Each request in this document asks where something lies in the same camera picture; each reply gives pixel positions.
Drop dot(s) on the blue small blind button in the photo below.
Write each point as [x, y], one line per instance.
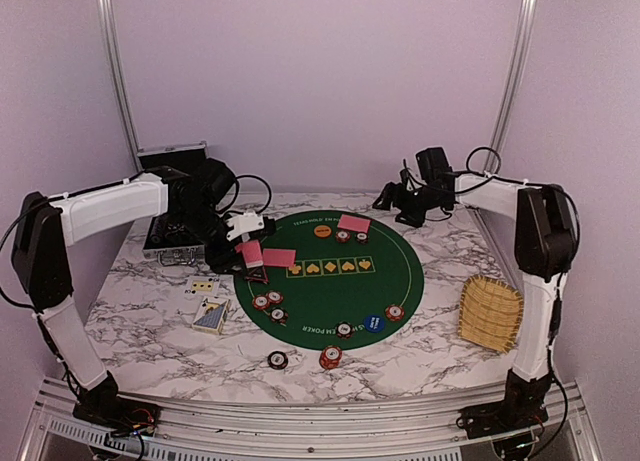
[374, 323]

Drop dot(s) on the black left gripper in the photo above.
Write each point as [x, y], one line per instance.
[220, 259]

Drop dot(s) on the aluminium poker case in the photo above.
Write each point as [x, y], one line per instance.
[168, 241]

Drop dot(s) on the round green poker mat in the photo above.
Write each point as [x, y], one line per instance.
[334, 282]

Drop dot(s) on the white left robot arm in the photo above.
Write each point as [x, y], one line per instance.
[48, 226]

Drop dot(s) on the aluminium frame post left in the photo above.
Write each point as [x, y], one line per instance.
[108, 23]

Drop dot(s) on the triangular all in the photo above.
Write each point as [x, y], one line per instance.
[257, 274]

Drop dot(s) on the orange big blind button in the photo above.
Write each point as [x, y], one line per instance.
[322, 231]

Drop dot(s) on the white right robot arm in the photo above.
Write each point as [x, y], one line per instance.
[547, 235]

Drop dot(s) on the aluminium frame post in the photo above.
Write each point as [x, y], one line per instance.
[521, 46]
[108, 23]

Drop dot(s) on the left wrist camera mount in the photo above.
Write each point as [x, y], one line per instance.
[244, 223]

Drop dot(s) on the card deck box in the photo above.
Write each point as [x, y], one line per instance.
[211, 315]

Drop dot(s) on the woven bamboo basket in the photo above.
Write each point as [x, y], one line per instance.
[490, 313]

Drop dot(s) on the red five chip stack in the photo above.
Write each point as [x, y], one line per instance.
[330, 357]

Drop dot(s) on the red chips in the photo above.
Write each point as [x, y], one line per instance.
[269, 299]
[342, 236]
[394, 313]

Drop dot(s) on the red playing card deck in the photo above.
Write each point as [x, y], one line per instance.
[251, 253]

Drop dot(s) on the dealt card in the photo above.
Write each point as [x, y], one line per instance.
[354, 223]
[275, 257]

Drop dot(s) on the aluminium frame post right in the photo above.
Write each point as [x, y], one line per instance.
[521, 46]

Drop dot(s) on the black hundred chip stack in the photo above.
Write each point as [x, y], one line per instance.
[277, 360]

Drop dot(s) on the face up card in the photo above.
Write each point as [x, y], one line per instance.
[202, 285]

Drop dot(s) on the aluminium front rail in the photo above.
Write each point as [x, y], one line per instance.
[414, 428]

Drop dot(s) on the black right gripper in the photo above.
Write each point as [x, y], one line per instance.
[397, 204]

